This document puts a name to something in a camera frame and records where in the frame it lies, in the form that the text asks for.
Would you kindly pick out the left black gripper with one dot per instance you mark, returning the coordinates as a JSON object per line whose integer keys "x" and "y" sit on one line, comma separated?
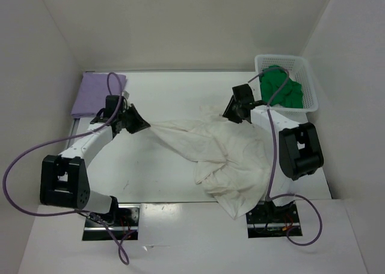
{"x": 139, "y": 123}

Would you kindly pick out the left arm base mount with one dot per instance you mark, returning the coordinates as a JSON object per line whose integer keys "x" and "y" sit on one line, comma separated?
{"x": 125, "y": 225}

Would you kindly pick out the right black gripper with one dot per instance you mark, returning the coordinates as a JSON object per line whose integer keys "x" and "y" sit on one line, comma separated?
{"x": 228, "y": 112}

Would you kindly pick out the purple t shirt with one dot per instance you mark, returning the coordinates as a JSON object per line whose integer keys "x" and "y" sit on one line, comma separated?
{"x": 91, "y": 95}

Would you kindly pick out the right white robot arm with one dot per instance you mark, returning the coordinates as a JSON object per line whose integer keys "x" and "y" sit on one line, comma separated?
{"x": 296, "y": 148}

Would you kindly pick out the cream white t shirt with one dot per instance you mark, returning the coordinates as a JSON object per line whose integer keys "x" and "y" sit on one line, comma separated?
{"x": 230, "y": 159}

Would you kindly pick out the white plastic basket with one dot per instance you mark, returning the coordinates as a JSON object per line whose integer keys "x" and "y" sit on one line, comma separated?
{"x": 299, "y": 71}

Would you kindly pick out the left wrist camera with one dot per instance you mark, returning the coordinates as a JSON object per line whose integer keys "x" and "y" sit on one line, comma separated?
{"x": 125, "y": 94}

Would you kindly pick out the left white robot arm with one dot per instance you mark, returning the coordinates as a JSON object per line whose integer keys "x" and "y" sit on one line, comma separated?
{"x": 64, "y": 178}

